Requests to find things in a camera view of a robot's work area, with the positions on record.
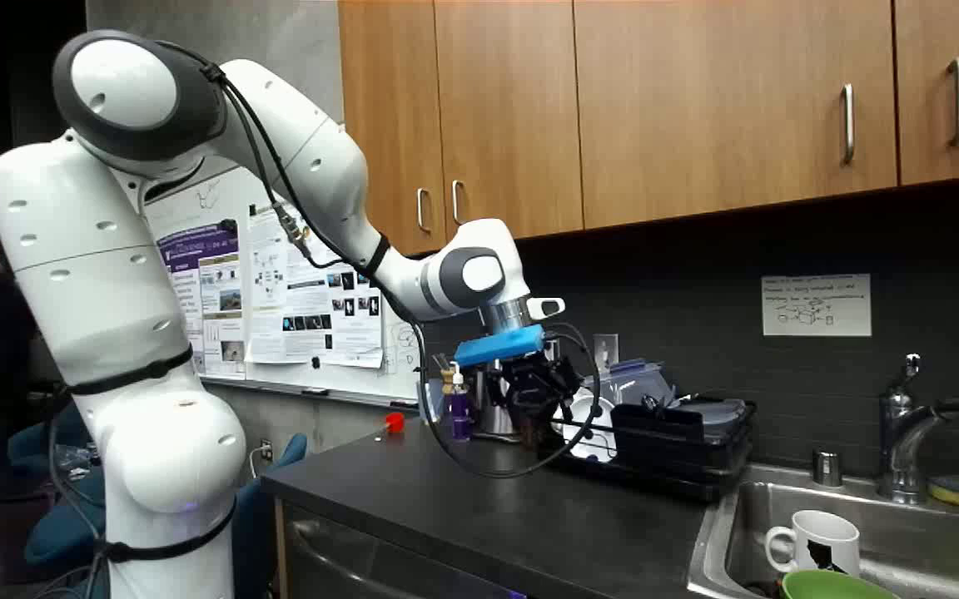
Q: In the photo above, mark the chrome sink faucet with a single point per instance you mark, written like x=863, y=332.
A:
x=901, y=434

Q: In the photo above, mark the poster with purple heading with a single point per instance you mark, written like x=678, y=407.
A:
x=215, y=301

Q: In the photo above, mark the stainless steel dishwasher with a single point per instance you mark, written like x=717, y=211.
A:
x=391, y=561

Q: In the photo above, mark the white mug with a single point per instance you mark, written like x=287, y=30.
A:
x=822, y=540

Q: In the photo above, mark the small red plastic object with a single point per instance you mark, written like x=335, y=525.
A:
x=394, y=423

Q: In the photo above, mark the white plate with blue dots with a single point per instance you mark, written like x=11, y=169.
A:
x=602, y=427

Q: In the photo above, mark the wooden upper cabinets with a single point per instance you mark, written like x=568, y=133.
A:
x=667, y=100

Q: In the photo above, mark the wall power outlet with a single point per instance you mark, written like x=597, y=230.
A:
x=607, y=353

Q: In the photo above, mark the purple bottle with white cap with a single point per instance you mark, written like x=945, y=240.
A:
x=458, y=418

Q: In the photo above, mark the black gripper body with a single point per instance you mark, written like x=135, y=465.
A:
x=541, y=388

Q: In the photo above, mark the small metal cup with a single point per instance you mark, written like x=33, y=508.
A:
x=825, y=466

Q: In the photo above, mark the clear plastic container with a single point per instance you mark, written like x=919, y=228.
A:
x=641, y=383

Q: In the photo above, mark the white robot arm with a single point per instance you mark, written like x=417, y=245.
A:
x=115, y=277

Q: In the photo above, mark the whiteboard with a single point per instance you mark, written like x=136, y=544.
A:
x=391, y=370

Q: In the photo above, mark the white paper wall notice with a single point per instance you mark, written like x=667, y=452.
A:
x=818, y=305

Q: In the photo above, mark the black dish rack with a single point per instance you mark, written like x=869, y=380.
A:
x=679, y=445

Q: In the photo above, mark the green bowl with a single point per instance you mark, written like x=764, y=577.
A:
x=832, y=588

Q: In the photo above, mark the stainless steel sink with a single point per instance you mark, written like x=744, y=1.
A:
x=924, y=544

